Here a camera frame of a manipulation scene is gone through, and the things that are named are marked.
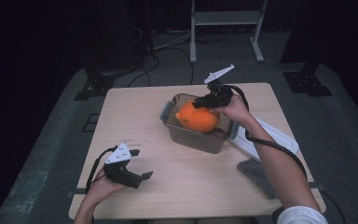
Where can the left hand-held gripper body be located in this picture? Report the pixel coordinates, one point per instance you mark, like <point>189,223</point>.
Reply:
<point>118,155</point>

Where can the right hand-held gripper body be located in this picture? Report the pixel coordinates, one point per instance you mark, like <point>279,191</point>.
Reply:
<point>220,95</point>

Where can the orange plush toy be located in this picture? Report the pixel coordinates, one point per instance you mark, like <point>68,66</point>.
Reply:
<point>197,119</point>

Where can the grey plastic storage box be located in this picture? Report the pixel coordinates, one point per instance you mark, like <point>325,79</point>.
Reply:
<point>195,141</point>

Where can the grey fluffy cloth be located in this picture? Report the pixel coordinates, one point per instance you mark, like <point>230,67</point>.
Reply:
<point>256,174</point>

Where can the person's right hand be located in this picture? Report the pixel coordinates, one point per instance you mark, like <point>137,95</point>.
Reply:
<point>237,110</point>

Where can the person's left hand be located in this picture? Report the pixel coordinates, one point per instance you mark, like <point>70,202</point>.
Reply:
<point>101,189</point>

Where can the black tape strip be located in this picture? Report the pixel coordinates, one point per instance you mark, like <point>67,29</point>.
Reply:
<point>318,186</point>
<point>78,191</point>

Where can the black stand base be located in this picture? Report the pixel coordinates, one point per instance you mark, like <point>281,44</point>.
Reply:
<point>96,87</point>
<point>306,82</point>

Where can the white metal stand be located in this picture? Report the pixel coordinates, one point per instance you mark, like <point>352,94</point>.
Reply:
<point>227,17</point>

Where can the dark equipment rack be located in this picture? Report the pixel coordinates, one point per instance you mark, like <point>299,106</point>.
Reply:
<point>143,31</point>

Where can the white sleeve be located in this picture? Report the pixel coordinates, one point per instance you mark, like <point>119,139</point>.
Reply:
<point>301,216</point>

